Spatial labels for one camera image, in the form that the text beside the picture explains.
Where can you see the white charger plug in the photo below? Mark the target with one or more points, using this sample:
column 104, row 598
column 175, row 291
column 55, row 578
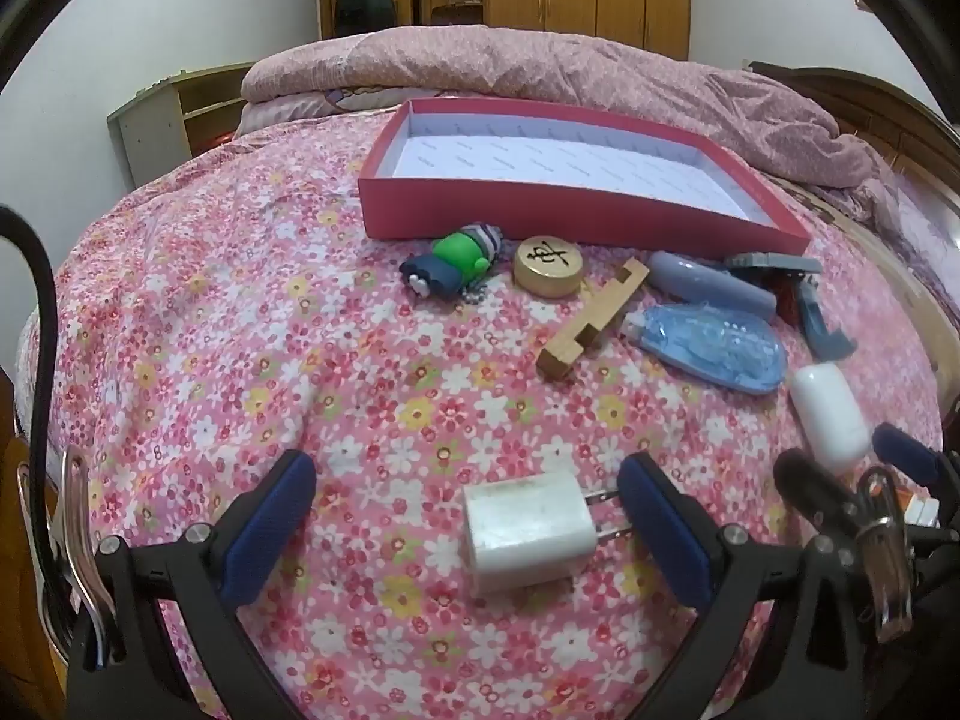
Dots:
column 525, row 532

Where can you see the lavender plastic tube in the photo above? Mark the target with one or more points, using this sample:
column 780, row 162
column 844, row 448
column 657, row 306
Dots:
column 697, row 281

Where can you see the grey plastic clip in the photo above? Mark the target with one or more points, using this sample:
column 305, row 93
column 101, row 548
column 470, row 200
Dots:
column 780, row 264

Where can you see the dark wooden headboard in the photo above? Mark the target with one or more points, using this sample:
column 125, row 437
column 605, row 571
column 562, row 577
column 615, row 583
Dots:
column 900, row 120

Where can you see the pink floral bedsheet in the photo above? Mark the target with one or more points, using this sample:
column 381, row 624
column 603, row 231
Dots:
column 225, row 315

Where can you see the white earbud case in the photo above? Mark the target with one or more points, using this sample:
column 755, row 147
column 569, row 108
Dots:
column 825, row 412

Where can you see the round wooden chess piece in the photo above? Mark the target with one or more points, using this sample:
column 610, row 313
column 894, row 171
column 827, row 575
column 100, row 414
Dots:
column 547, row 264

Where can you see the notched wooden block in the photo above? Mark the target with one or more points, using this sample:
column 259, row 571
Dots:
column 592, row 322

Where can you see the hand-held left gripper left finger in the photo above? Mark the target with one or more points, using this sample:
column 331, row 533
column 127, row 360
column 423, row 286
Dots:
column 270, row 525

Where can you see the metal spring clip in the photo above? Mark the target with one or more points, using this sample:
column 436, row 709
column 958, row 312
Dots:
column 885, row 562

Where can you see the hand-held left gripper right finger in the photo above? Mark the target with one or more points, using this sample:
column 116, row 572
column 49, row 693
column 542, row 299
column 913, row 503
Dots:
column 667, row 532

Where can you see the red shallow cardboard box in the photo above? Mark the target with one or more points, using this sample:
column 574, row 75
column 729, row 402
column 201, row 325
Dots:
column 525, row 210

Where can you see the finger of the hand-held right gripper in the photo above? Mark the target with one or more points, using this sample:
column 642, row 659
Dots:
column 810, row 484
column 904, row 450

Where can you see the blue correction tape dispenser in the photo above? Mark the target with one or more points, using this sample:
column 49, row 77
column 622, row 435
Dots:
column 712, row 349

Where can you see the green bedside cabinet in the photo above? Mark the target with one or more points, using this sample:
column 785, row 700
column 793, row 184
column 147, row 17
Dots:
column 150, row 127

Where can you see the pink quilt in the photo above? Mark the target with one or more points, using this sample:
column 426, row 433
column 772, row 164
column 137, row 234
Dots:
column 525, row 60

